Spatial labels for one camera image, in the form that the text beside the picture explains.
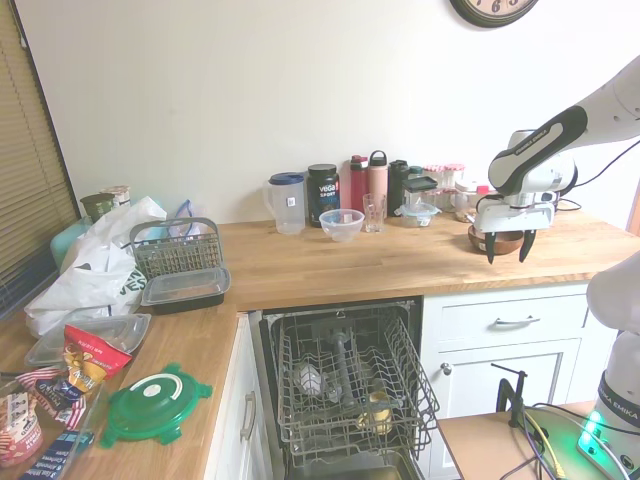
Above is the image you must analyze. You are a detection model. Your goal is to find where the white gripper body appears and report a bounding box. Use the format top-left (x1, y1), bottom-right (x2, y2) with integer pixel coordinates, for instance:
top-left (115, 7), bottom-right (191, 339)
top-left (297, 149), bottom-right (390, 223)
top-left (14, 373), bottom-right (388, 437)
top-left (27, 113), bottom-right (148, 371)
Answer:
top-left (473, 191), bottom-right (558, 236)

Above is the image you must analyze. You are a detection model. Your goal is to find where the open dishwasher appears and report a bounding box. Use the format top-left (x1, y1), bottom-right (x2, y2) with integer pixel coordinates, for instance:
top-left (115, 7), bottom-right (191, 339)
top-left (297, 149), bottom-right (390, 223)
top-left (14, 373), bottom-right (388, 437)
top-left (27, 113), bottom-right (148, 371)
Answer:
top-left (258, 296), bottom-right (441, 480)

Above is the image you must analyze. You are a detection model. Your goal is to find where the grey dishwasher cutlery basket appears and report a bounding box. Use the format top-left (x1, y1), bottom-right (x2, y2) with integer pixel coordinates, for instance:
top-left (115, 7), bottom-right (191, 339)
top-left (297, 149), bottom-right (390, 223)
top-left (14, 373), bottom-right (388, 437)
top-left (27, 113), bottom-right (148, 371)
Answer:
top-left (129, 216), bottom-right (223, 282)

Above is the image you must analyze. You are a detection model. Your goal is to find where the brown wooden bowl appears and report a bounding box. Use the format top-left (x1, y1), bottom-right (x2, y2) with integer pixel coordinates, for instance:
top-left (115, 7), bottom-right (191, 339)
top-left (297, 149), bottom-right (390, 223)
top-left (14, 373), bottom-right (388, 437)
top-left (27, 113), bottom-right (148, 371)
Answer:
top-left (467, 224), bottom-right (525, 255)

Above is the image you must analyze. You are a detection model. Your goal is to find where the white jar with red cap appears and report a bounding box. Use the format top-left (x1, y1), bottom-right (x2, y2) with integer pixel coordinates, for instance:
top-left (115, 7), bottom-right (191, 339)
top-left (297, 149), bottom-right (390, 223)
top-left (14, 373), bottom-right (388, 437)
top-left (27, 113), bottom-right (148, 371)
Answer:
top-left (453, 181), bottom-right (490, 222)

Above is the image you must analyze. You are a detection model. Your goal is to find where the glass container with blue lid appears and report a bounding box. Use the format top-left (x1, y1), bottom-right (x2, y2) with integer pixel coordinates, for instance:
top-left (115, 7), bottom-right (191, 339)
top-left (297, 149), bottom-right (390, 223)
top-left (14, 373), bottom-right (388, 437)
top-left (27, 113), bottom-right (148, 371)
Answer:
top-left (398, 201), bottom-right (442, 229)

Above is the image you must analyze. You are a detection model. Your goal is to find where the clear canister with black lid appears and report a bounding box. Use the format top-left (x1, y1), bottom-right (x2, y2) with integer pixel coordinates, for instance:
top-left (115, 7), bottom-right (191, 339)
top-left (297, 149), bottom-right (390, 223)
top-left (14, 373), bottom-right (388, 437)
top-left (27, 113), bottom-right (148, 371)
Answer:
top-left (401, 175), bottom-right (440, 206)

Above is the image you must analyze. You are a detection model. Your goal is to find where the black water bottle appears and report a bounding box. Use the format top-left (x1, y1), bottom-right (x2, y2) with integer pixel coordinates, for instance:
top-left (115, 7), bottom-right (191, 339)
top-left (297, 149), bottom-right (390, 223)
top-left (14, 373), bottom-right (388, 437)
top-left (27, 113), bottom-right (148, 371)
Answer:
top-left (387, 159), bottom-right (410, 218)

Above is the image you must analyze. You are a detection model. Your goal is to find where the clear drinking glass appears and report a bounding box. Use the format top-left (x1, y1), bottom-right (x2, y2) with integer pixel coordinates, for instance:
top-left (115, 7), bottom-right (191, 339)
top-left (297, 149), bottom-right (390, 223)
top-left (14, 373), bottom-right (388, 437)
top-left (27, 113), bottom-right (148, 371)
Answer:
top-left (362, 192), bottom-right (388, 234)

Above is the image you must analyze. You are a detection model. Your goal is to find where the pink water bottle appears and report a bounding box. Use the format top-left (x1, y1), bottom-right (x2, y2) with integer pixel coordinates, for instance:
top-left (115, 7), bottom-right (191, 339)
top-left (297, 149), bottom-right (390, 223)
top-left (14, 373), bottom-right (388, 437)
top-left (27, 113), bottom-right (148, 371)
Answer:
top-left (368, 149), bottom-right (390, 211)

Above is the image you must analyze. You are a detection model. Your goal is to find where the red water bottle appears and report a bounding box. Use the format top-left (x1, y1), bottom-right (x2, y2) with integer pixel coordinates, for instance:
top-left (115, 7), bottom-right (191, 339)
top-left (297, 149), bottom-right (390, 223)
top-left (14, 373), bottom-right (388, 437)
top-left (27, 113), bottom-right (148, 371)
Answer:
top-left (349, 154), bottom-right (370, 213)

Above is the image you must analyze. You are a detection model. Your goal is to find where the black clamp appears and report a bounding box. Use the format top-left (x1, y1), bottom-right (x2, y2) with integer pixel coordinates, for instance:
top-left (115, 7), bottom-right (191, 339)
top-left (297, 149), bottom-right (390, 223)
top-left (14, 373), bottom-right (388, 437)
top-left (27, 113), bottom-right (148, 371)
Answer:
top-left (489, 362), bottom-right (529, 429)

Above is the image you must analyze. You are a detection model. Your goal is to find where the clear plastic bowl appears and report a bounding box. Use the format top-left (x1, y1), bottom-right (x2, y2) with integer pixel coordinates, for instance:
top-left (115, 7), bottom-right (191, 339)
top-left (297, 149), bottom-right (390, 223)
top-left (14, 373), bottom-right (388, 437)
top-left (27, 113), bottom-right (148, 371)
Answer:
top-left (318, 208), bottom-right (366, 243)

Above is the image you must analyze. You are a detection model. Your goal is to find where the black Vega protein tub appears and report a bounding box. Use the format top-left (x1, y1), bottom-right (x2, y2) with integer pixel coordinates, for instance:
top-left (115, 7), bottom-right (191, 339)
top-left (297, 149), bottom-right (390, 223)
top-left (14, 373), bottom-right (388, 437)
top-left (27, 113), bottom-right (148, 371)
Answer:
top-left (306, 163), bottom-right (342, 229)

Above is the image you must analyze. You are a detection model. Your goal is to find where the wooden mounting board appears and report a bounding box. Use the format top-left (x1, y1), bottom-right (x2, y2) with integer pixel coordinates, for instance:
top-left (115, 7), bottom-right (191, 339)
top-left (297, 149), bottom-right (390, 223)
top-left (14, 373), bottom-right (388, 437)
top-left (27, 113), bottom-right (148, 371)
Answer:
top-left (437, 399), bottom-right (601, 480)

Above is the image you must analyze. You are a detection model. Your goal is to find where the yellow cup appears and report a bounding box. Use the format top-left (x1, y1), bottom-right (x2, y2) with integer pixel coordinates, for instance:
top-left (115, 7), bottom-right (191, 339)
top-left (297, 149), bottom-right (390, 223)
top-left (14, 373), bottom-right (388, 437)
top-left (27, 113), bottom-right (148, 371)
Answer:
top-left (356, 390), bottom-right (394, 435)

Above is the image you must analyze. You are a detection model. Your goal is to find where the clear pitcher with blue lid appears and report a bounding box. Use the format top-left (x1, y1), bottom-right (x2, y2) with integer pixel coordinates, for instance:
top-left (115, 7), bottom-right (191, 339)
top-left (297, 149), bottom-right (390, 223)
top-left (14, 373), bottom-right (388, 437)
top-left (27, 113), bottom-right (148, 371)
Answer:
top-left (262, 172), bottom-right (306, 236)

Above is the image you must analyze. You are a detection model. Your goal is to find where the clear glass in rack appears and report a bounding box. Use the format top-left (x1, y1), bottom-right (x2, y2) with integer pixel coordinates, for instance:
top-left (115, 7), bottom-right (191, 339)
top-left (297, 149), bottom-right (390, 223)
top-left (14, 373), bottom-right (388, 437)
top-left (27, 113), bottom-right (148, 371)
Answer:
top-left (293, 362), bottom-right (327, 399)

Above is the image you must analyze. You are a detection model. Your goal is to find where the clear zip bag blue seal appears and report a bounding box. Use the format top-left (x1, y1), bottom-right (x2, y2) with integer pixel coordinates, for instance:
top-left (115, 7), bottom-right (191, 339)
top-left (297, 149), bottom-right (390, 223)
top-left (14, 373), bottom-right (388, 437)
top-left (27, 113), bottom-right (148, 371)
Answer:
top-left (166, 199), bottom-right (209, 237)

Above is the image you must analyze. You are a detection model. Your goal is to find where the black takeout container clear lid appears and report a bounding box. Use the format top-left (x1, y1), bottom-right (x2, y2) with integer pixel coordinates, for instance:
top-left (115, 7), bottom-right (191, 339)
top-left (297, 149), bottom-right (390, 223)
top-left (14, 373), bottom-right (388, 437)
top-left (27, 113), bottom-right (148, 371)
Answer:
top-left (139, 266), bottom-right (232, 316)

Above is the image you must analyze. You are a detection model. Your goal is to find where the green round container lid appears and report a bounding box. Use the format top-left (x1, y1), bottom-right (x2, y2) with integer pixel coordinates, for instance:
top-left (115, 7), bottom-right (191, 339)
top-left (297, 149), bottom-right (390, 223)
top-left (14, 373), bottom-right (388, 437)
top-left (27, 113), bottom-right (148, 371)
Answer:
top-left (98, 362), bottom-right (215, 450)

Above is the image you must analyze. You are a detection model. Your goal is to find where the clear plastic takeout container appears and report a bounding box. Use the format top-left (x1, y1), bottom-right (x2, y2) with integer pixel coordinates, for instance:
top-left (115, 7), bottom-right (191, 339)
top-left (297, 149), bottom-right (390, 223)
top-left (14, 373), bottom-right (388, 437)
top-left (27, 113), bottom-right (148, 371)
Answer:
top-left (23, 312), bottom-right (153, 370)

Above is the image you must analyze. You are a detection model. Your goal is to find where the white yoghurt tub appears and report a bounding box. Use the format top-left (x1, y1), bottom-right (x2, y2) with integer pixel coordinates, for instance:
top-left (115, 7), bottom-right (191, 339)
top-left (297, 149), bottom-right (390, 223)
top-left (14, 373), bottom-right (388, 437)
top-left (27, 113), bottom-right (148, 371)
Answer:
top-left (98, 185), bottom-right (133, 209)

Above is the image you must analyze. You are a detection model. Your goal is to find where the white plastic shopping bag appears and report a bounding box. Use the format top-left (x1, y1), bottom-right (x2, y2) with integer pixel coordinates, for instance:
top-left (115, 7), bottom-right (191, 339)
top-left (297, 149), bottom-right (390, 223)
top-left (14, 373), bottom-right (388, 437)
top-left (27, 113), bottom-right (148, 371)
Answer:
top-left (23, 195), bottom-right (168, 339)

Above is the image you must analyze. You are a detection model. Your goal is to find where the dark green tub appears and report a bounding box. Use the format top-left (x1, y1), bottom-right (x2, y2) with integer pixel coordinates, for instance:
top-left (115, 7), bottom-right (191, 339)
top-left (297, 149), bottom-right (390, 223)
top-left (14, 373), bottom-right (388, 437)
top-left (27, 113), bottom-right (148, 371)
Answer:
top-left (79, 193), bottom-right (117, 225)

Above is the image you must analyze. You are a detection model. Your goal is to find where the red snack bag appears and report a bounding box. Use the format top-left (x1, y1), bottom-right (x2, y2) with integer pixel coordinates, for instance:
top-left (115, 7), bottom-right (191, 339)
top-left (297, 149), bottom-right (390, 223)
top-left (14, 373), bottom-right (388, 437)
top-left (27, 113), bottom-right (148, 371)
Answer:
top-left (61, 323), bottom-right (133, 397)

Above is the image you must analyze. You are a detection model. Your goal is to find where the teal plastic container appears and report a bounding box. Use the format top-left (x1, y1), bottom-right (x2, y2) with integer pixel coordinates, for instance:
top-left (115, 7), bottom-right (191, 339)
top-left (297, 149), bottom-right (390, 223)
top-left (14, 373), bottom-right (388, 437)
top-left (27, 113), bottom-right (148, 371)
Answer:
top-left (49, 216), bottom-right (94, 274)

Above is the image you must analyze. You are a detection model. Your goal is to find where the glass baking dish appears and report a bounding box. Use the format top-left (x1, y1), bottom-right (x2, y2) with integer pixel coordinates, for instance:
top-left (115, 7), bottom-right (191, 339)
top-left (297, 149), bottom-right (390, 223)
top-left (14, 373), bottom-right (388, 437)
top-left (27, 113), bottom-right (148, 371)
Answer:
top-left (0, 369), bottom-right (109, 480)

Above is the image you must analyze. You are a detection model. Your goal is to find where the striped snack packet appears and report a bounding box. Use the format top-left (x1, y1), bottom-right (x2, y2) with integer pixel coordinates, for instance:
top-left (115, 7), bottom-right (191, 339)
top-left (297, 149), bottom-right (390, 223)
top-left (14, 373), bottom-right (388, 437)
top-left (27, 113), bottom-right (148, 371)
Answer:
top-left (15, 365), bottom-right (89, 431)

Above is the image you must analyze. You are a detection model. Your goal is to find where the beige window blind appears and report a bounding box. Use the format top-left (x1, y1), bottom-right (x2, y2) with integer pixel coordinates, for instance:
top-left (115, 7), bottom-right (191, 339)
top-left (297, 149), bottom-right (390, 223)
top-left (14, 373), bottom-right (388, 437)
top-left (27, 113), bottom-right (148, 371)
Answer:
top-left (0, 0), bottom-right (81, 321)

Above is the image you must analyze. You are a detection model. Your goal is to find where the blue snack box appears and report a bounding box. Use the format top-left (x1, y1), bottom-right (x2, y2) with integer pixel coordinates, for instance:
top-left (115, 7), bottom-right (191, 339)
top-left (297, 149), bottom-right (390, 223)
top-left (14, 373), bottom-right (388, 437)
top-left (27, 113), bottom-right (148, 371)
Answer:
top-left (22, 430), bottom-right (96, 480)

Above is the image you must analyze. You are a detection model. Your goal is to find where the pink snack cup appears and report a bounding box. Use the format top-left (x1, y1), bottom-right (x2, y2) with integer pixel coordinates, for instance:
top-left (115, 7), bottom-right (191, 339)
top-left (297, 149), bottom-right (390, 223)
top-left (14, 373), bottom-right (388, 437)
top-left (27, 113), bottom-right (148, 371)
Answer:
top-left (0, 392), bottom-right (45, 469)

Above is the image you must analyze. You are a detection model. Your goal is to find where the silver drawer handle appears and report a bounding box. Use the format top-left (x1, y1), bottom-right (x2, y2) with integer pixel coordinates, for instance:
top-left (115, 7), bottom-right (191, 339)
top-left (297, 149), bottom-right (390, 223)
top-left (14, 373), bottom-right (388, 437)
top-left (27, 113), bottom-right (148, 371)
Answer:
top-left (493, 314), bottom-right (542, 327)

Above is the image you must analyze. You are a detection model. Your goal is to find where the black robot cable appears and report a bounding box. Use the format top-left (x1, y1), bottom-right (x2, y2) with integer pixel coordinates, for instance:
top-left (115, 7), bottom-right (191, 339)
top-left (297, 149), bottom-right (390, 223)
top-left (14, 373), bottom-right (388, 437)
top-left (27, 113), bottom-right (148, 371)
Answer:
top-left (552, 139), bottom-right (640, 212)

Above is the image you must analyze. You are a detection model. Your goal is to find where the grey wire dishwasher rack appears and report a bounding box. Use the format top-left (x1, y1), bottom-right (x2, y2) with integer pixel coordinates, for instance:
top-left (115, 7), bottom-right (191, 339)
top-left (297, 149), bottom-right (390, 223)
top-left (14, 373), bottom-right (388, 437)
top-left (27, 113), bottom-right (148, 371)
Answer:
top-left (272, 304), bottom-right (442, 459)

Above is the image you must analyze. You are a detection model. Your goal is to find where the yellow cable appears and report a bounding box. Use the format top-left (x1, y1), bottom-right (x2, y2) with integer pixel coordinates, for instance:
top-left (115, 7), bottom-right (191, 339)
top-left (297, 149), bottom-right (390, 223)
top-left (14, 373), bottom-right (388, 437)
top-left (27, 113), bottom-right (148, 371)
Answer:
top-left (523, 412), bottom-right (567, 479)

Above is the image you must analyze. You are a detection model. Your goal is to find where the round black wall clock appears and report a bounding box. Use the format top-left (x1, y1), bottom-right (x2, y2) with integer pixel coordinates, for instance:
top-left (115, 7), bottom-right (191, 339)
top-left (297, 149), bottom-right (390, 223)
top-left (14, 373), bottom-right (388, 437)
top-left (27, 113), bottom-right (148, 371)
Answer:
top-left (449, 0), bottom-right (540, 29)

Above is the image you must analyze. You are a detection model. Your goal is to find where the purple cable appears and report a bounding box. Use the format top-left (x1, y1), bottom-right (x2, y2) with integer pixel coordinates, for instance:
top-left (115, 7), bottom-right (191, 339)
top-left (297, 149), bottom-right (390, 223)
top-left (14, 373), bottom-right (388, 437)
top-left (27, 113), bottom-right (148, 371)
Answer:
top-left (492, 404), bottom-right (640, 480)

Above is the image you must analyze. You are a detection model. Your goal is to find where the silver cabinet bar handle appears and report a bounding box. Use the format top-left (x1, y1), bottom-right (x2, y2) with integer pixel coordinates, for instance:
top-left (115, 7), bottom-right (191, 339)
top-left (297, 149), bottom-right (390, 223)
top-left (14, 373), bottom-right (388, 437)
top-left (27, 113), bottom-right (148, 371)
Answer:
top-left (239, 390), bottom-right (257, 442)

